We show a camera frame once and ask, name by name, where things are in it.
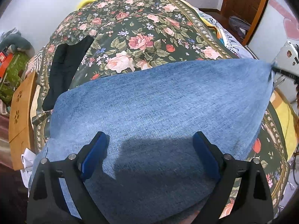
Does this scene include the blue denim jeans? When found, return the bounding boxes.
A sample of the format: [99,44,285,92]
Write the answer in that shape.
[34,59,274,223]

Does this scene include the red striped curtain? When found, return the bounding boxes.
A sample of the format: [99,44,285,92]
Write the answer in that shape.
[1,104,13,169]

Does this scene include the wooden lap desk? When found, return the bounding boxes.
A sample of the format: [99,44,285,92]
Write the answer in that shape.
[9,72,37,170]

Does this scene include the wooden door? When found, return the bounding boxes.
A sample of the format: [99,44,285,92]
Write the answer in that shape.
[220,0,268,46]

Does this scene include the green patterned bag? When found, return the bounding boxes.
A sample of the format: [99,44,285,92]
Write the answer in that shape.
[1,52,29,106]

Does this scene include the orange box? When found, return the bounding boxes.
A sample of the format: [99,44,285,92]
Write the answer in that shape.
[0,52,14,78]

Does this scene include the folded black pants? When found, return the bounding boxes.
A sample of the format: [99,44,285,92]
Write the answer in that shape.
[42,35,94,111]

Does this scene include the grey plush toy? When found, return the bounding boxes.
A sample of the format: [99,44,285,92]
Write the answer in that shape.
[1,33,35,58]

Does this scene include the yellow pillow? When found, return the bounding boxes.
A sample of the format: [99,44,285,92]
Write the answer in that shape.
[76,0,96,10]

